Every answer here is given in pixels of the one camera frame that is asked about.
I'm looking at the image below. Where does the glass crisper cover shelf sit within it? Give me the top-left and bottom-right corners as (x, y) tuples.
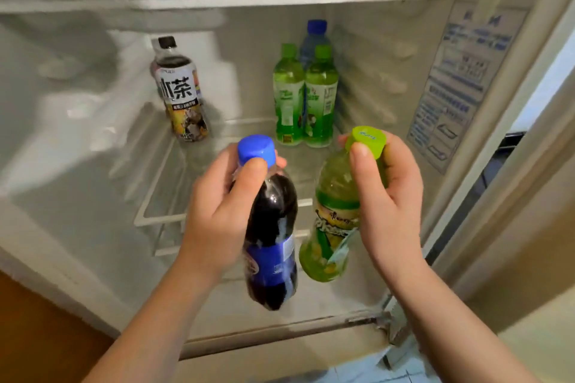
(152, 227), (315, 282)

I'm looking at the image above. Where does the iced tea bottle black cap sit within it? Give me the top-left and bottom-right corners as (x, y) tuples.
(150, 35), (210, 144)

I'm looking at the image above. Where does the person's left hand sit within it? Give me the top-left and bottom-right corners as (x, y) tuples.
(176, 144), (270, 284)

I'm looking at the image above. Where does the white refrigerator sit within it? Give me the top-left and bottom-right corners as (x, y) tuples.
(0, 0), (575, 383)

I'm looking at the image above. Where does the glass fridge shelf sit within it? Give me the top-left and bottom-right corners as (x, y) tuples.
(0, 0), (446, 14)
(134, 117), (342, 229)

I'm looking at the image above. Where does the green bottle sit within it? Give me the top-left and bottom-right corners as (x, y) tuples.
(273, 42), (306, 147)
(304, 44), (339, 149)

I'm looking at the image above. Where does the person's left forearm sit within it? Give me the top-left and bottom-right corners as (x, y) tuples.
(83, 257), (225, 383)

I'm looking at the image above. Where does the blue sports drink bottle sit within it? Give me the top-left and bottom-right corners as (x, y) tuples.
(298, 19), (332, 72)

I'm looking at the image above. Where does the cola bottle blue cap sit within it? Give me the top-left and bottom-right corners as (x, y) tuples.
(232, 135), (299, 312)

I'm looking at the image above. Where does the person's right hand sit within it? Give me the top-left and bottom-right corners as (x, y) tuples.
(337, 130), (425, 284)

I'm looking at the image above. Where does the green tea bottle lime cap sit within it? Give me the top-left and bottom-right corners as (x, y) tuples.
(298, 126), (388, 284)

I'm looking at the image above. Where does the person's right forearm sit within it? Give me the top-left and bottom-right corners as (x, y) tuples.
(382, 259), (540, 383)

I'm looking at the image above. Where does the orange wooden door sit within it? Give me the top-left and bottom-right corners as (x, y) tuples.
(0, 270), (116, 383)

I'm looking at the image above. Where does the blue instruction sticker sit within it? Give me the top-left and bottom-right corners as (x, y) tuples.
(406, 1), (530, 175)

